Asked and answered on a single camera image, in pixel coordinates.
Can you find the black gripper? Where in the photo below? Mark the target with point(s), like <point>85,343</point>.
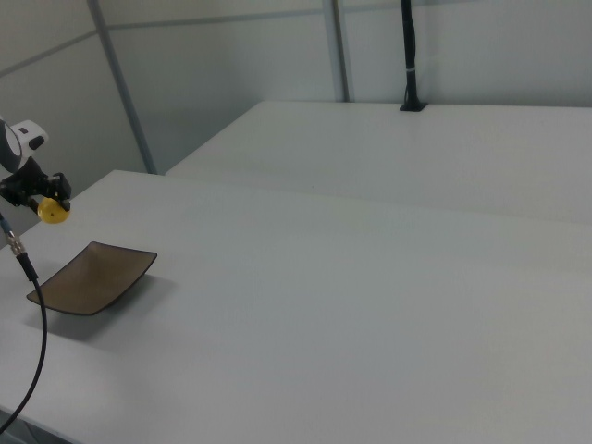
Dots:
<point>28,182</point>

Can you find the yellow potato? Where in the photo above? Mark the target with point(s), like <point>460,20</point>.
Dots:
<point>53,212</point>

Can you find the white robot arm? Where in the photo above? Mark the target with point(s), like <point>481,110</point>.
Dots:
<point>18,139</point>

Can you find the square brown ceramic plate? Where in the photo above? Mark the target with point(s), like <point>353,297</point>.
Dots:
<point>92,279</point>

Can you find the grey metal frame post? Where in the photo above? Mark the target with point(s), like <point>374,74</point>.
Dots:
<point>340,51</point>
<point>122,88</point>

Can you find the black camera stand pole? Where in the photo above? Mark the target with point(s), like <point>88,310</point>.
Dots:
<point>410,60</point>

